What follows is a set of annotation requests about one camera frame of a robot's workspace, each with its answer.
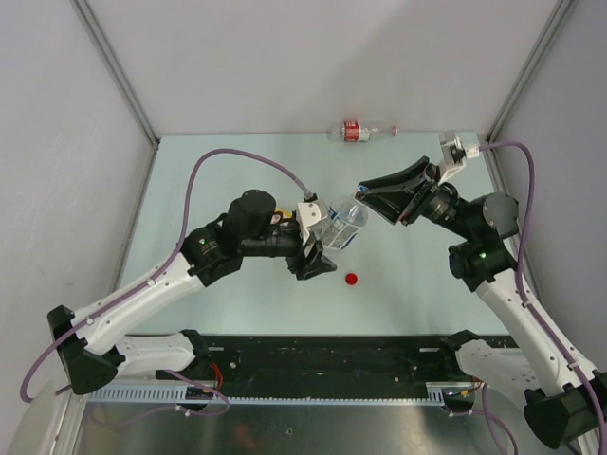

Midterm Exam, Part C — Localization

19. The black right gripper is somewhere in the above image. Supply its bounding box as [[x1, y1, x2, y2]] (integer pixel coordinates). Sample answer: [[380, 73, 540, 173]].
[[355, 155, 476, 240]]

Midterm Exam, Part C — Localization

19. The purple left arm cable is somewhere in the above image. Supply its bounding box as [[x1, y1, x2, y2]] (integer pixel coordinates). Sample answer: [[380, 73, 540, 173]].
[[19, 148, 317, 404]]

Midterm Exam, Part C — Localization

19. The red bottle cap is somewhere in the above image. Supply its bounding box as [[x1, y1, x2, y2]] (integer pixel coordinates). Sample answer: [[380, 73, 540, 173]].
[[344, 272, 359, 286]]

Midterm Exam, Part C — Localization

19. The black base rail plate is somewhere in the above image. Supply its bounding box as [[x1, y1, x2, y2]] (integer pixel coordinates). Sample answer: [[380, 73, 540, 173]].
[[155, 331, 523, 411]]

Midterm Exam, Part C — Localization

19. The blue-label clear drink bottle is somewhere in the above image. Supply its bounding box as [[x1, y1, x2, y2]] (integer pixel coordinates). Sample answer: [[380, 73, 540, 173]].
[[322, 194, 368, 250]]

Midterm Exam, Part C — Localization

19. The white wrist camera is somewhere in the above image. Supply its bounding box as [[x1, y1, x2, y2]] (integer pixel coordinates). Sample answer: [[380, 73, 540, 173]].
[[295, 199, 330, 245], [438, 130, 480, 185]]

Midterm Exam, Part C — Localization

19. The yellow juice bottle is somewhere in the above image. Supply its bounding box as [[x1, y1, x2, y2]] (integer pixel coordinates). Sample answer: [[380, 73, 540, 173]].
[[271, 209, 295, 225]]

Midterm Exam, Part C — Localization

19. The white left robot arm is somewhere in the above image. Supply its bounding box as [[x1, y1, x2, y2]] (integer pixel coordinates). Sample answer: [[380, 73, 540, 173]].
[[47, 190, 337, 395]]

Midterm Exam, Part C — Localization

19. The grey slotted cable duct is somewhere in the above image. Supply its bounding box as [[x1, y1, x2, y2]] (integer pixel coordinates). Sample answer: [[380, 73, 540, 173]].
[[88, 382, 445, 406]]

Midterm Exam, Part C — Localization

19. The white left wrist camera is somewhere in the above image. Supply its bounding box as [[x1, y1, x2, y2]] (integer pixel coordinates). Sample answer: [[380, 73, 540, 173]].
[[295, 199, 330, 245]]

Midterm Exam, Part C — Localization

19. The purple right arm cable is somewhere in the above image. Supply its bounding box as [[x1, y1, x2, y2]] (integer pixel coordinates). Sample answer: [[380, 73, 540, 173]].
[[478, 140, 601, 455]]

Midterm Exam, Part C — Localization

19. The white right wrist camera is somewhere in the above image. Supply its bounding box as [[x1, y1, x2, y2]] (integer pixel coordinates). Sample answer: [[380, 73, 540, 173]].
[[438, 130, 480, 185]]

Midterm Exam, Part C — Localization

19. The clear red-label water bottle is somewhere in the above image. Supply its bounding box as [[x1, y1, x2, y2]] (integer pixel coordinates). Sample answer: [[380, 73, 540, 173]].
[[326, 120, 398, 143]]

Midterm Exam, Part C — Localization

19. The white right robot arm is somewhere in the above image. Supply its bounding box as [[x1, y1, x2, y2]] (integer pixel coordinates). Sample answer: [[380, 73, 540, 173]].
[[355, 156, 606, 453]]

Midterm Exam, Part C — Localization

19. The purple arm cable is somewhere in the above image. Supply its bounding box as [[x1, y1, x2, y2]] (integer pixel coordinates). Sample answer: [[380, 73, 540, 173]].
[[19, 148, 317, 404], [478, 140, 601, 455]]

